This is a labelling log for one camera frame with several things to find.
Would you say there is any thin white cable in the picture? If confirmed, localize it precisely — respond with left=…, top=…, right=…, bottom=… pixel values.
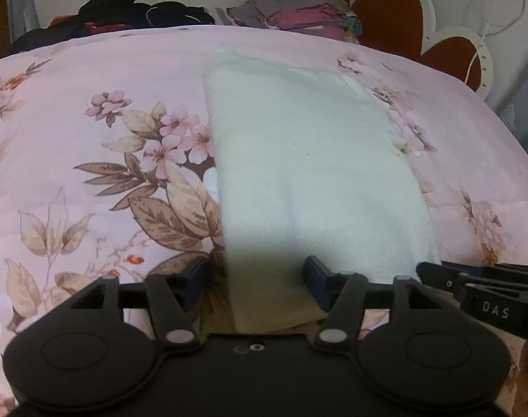
left=463, top=0, right=528, bottom=88

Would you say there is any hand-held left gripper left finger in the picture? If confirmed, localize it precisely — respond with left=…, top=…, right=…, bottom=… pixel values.
left=69, top=255, right=211, bottom=350

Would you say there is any grey blue curtain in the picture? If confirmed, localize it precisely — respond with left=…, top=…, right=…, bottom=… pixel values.
left=4, top=0, right=46, bottom=45

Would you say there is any pile of dark clothes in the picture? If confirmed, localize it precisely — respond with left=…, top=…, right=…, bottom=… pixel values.
left=11, top=0, right=216, bottom=53

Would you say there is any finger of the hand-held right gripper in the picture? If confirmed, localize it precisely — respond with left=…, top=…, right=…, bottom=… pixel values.
left=441, top=261, right=528, bottom=288
left=415, top=261, right=528, bottom=301

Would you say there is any brown heart shaped headboard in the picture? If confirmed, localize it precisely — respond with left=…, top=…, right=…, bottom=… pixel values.
left=326, top=0, right=494, bottom=97

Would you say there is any stack of folded colourful clothes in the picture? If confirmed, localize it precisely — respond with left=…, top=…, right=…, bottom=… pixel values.
left=226, top=0, right=366, bottom=45

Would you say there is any white towel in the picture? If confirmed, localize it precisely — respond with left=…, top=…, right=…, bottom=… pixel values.
left=202, top=49, right=441, bottom=334

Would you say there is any pink floral bedsheet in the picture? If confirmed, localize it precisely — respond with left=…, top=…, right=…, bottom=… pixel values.
left=0, top=24, right=528, bottom=417

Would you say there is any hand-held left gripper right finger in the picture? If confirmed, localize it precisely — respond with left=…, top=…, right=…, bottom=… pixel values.
left=302, top=255, right=456, bottom=352

